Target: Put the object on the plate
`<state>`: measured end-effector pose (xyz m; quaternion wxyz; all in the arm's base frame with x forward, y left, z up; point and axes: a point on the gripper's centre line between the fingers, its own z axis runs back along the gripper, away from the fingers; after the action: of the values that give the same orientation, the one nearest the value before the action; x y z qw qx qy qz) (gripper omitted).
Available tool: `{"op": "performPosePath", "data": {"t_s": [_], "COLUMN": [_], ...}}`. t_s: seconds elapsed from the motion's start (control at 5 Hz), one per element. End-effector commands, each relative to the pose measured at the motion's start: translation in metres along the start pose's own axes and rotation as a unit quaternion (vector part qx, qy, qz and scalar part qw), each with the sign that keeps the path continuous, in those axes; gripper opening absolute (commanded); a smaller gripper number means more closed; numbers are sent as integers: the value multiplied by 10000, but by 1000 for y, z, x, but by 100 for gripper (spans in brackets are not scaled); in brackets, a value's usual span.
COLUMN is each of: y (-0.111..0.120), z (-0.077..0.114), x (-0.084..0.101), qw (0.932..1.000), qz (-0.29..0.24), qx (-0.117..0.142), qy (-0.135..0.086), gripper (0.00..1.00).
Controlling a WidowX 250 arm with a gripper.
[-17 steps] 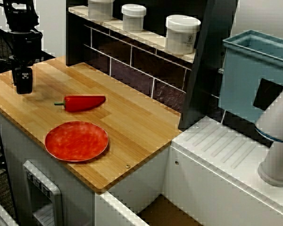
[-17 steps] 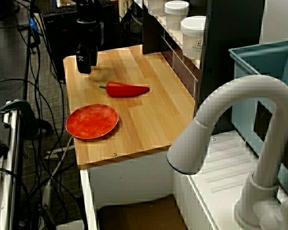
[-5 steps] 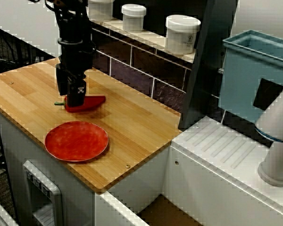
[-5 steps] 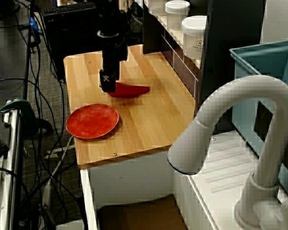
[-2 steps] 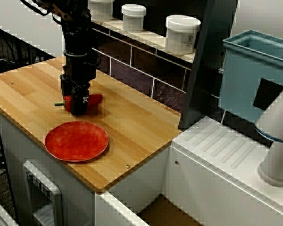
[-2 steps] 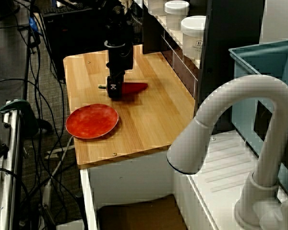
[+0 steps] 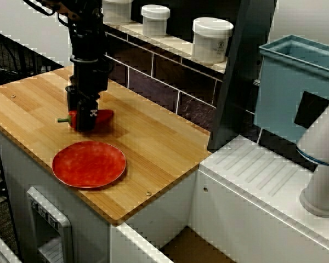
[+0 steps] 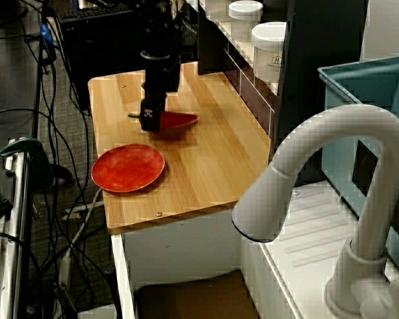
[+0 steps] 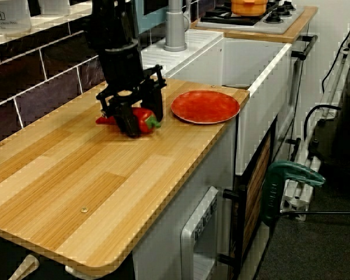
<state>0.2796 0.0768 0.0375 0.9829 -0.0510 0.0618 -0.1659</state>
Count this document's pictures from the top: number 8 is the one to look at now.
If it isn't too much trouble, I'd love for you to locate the large clear jar white lid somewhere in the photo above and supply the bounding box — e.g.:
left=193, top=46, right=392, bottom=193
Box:
left=251, top=21, right=287, bottom=84

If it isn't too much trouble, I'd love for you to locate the red pepper with green stem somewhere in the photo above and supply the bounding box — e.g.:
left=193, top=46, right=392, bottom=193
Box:
left=128, top=110, right=200, bottom=132

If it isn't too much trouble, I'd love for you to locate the black keyboard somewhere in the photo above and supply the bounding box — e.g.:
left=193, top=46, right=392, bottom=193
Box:
left=57, top=7, right=134, bottom=23

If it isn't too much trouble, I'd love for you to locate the black mesh net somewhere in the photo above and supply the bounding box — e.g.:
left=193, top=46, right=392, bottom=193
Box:
left=176, top=0, right=199, bottom=64

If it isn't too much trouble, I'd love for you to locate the black gripper finger with logo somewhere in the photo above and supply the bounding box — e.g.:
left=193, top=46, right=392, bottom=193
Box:
left=140, top=93, right=168, bottom=132

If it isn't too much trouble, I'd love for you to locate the long black cable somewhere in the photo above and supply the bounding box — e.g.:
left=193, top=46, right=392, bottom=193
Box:
left=0, top=108, right=90, bottom=253

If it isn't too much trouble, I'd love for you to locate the white curved faucet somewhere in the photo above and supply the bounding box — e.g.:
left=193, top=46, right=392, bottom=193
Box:
left=231, top=104, right=399, bottom=319

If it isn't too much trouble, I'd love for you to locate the green clamp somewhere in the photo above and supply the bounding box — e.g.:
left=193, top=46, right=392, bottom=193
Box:
left=0, top=138, right=55, bottom=191

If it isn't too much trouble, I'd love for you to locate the black shelf unit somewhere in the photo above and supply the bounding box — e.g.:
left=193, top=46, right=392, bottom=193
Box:
left=196, top=0, right=367, bottom=157

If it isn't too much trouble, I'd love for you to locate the white cable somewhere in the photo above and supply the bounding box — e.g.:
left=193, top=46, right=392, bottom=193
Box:
left=59, top=189, right=104, bottom=295

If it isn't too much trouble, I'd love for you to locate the blue tape piece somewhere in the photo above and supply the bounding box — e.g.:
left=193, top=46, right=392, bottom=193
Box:
left=39, top=21, right=53, bottom=45

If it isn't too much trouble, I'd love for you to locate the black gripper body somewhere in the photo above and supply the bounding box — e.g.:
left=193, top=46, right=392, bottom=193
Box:
left=140, top=49, right=182, bottom=100

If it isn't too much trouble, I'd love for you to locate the white sink cabinet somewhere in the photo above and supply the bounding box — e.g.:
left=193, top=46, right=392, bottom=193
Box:
left=109, top=181, right=399, bottom=319

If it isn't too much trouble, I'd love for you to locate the medium clear jar white lid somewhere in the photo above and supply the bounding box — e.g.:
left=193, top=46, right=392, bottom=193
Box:
left=227, top=0, right=264, bottom=43

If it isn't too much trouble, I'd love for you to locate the red round plate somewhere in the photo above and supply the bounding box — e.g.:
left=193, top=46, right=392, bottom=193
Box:
left=90, top=144, right=166, bottom=194

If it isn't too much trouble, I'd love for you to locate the black computer case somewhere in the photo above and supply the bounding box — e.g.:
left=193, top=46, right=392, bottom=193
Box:
left=57, top=13, right=147, bottom=114

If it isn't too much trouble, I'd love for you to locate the teal plastic bin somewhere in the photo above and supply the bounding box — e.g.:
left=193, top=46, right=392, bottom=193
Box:
left=316, top=55, right=399, bottom=277

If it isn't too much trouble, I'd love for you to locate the silver metal pole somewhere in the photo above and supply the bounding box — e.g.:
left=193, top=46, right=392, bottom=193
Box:
left=0, top=146, right=31, bottom=319

